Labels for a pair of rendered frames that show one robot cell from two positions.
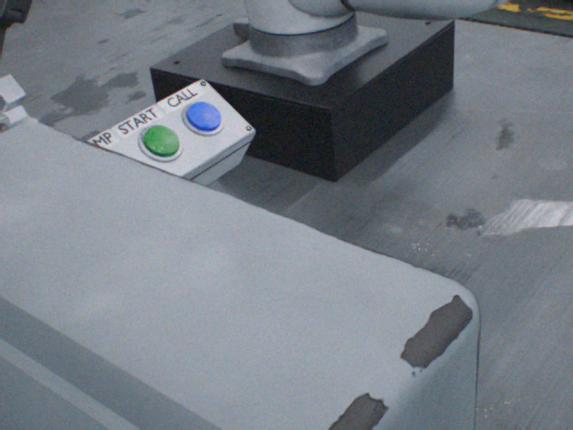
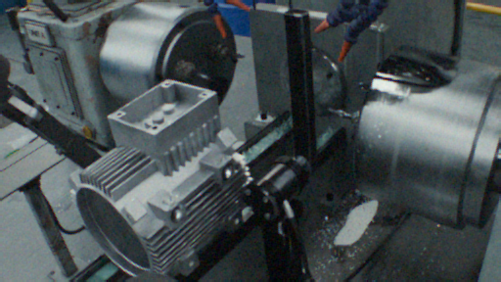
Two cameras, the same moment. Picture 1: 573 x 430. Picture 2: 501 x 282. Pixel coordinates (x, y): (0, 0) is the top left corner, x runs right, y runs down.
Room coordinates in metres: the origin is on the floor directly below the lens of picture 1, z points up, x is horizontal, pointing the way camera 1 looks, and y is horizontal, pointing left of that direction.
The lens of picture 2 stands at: (1.26, 0.50, 1.46)
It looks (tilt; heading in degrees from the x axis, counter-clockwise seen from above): 35 degrees down; 177
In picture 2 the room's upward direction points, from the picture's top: 5 degrees counter-clockwise
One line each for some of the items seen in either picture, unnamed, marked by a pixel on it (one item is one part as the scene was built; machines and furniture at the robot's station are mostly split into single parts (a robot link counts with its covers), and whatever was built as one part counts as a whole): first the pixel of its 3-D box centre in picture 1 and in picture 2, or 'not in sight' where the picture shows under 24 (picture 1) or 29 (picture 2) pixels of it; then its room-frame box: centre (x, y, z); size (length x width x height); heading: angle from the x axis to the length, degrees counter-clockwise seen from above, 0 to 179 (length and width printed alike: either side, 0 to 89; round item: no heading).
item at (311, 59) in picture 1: (293, 31); not in sight; (1.15, -0.04, 0.94); 0.22 x 0.18 x 0.06; 47
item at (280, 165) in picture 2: not in sight; (360, 179); (0.58, 0.67, 0.92); 0.45 x 0.13 x 0.24; 138
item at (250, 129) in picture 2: not in sight; (266, 138); (0.32, 0.52, 0.86); 0.07 x 0.06 x 0.12; 48
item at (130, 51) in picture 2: not in sight; (154, 57); (0.21, 0.29, 1.04); 0.37 x 0.25 x 0.25; 48
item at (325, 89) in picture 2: not in sight; (311, 81); (0.38, 0.62, 1.02); 0.15 x 0.02 x 0.15; 48
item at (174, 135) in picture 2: not in sight; (166, 126); (0.64, 0.38, 1.11); 0.12 x 0.11 x 0.07; 139
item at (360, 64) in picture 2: not in sight; (329, 87); (0.33, 0.66, 0.97); 0.30 x 0.11 x 0.34; 48
